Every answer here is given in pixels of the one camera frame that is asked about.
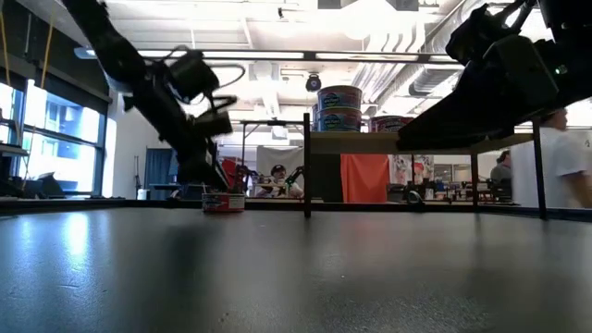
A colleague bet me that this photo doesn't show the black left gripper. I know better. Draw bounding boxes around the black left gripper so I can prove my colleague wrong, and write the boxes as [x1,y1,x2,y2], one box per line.
[138,78,232,194]

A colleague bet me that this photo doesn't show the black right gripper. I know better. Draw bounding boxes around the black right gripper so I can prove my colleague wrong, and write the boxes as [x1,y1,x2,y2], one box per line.
[397,34,561,152]

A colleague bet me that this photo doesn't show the silver-lid red-label seafood can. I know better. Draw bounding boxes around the silver-lid red-label seafood can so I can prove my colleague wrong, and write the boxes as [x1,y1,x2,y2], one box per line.
[202,191,246,214]
[369,115,416,134]

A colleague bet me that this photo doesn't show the white-lid blue-label seafood can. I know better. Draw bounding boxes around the white-lid blue-label seafood can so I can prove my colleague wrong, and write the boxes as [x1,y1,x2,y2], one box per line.
[316,85,364,111]

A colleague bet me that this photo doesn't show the wooden shelf with black legs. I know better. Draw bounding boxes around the wooden shelf with black legs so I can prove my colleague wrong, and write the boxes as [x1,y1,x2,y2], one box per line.
[302,113,549,221]

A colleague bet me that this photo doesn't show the red background machine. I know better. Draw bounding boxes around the red background machine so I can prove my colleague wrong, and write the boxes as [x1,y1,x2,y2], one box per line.
[220,158,249,194]

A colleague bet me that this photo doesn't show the white cloth banner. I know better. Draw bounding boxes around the white cloth banner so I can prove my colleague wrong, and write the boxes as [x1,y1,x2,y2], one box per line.
[256,146,305,186]

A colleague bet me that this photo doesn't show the blue partition curtain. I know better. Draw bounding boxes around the blue partition curtain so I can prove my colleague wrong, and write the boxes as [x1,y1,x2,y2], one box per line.
[145,147,179,200]

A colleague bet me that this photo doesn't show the person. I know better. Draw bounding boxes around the person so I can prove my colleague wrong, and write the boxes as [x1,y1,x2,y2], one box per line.
[489,149,513,186]
[511,106,592,209]
[256,164,304,199]

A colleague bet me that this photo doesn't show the black background panel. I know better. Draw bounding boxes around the black background panel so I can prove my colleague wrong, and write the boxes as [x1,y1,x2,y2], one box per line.
[310,154,344,204]

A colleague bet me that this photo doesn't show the orange cloth banner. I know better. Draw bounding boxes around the orange cloth banner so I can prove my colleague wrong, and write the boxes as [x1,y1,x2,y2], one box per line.
[340,154,392,204]

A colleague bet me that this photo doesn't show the large glass window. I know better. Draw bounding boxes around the large glass window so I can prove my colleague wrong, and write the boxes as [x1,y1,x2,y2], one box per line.
[0,80,110,198]

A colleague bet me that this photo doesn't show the black background chair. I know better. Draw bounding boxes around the black background chair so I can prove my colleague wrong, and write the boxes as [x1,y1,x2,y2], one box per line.
[0,171,66,200]

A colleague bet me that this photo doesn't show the black table mat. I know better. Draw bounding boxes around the black table mat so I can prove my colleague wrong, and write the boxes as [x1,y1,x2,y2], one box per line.
[0,207,592,333]

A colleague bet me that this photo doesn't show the colourful wall poster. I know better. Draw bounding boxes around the colourful wall poster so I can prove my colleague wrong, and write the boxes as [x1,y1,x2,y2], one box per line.
[391,154,436,186]

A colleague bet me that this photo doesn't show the background black frame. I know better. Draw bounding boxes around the background black frame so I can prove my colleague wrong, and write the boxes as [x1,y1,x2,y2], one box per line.
[239,118,306,200]

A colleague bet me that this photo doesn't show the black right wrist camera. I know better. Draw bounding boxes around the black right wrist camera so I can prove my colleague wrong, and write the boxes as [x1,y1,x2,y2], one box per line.
[446,3,510,66]

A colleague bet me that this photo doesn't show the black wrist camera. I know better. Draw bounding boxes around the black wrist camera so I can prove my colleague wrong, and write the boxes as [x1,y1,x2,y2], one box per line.
[446,3,510,66]
[168,49,221,103]

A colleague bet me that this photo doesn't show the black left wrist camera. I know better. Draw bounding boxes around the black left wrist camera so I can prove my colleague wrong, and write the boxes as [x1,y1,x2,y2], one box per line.
[168,49,221,103]

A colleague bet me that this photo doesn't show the black aluminium table frame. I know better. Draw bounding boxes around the black aluminium table frame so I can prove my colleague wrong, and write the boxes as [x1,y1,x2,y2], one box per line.
[0,197,592,222]

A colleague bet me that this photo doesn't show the black overhead camera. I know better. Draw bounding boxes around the black overhead camera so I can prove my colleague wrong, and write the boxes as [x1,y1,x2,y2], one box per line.
[304,72,323,93]

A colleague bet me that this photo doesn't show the yellow hanging strap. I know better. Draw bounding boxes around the yellow hanging strap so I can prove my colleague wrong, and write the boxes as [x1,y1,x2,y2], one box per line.
[0,8,11,87]
[40,13,56,89]

